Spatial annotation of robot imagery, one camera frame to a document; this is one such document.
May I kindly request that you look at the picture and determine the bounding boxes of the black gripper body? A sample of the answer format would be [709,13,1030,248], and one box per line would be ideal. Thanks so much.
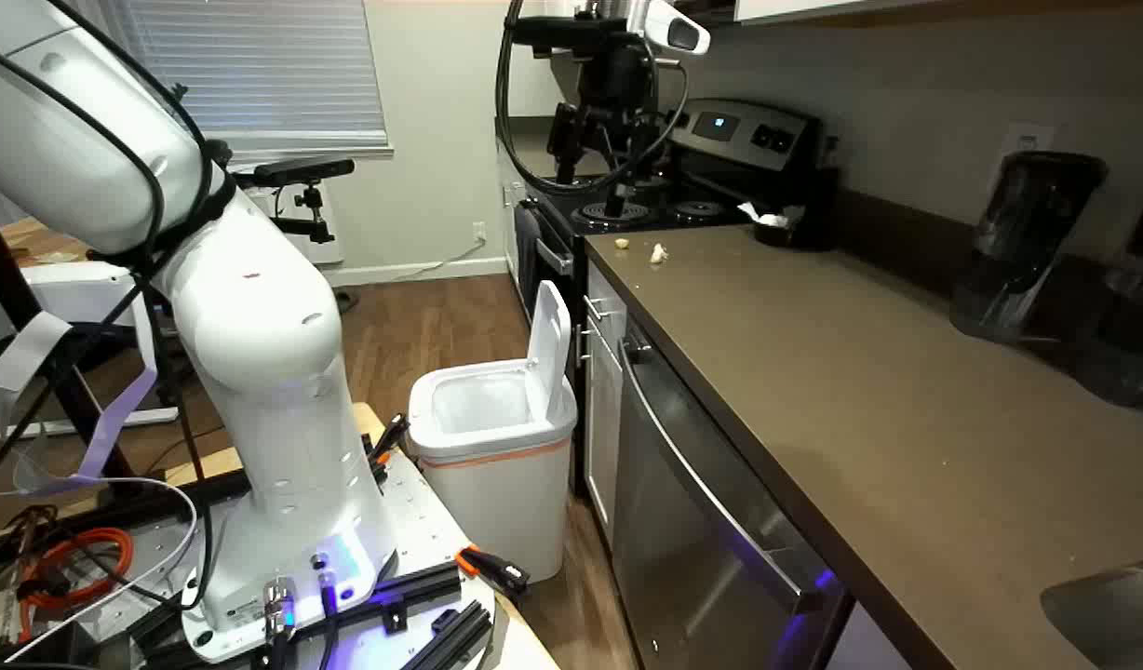
[576,31,662,152]

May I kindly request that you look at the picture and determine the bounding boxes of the black cup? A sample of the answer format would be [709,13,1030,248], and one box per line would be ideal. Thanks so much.
[734,162,847,257]

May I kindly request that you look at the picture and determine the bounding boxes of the black stainless electric stove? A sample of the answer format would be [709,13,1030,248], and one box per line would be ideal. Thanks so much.
[505,94,847,377]

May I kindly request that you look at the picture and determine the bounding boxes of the white kitchen cabinet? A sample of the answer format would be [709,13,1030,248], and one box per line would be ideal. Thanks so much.
[576,259,634,549]

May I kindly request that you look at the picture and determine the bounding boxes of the white upper cabinet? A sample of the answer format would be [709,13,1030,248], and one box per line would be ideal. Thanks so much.
[731,0,1143,33]

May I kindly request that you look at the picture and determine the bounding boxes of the white trash bin with lid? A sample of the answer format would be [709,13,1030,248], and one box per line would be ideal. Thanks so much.
[402,274,586,588]

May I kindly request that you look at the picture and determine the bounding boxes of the white window blinds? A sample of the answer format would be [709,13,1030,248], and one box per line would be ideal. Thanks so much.
[65,0,395,160]

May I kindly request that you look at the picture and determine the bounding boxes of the stainless steel dishwasher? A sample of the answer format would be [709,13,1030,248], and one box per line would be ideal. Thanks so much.
[607,322,850,670]

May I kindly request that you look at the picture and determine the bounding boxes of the white robot mounting platform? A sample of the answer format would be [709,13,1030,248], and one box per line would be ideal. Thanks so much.
[155,397,561,670]

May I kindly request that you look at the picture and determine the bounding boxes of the black aluminium extrusion bars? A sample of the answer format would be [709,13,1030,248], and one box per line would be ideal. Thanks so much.
[288,558,505,670]

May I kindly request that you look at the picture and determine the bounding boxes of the dark countertop appliance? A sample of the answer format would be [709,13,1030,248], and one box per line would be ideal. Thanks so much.
[1064,170,1143,424]

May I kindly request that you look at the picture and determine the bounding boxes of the grey kitchen sink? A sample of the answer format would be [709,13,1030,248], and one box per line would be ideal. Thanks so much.
[1038,556,1143,670]

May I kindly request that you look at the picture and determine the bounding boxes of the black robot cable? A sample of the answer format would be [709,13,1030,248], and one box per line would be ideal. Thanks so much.
[493,0,699,202]

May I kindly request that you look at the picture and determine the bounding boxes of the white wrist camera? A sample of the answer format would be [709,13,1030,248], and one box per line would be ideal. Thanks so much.
[627,0,716,61]

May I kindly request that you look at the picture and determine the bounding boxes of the black camera stand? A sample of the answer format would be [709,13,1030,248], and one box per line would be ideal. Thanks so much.
[226,152,363,248]

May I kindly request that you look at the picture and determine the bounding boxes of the black clamp with orange handle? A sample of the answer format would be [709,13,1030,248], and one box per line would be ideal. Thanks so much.
[366,408,412,472]
[451,542,534,600]

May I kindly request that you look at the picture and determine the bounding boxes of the purple ribbon strap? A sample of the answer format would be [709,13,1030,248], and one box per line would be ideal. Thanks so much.
[66,362,165,492]

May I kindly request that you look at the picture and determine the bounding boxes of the black metal frame stand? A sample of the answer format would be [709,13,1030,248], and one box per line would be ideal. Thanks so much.
[0,183,256,526]

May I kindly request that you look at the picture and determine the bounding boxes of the orange cable coil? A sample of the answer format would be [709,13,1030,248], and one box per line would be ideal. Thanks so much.
[10,526,143,632]

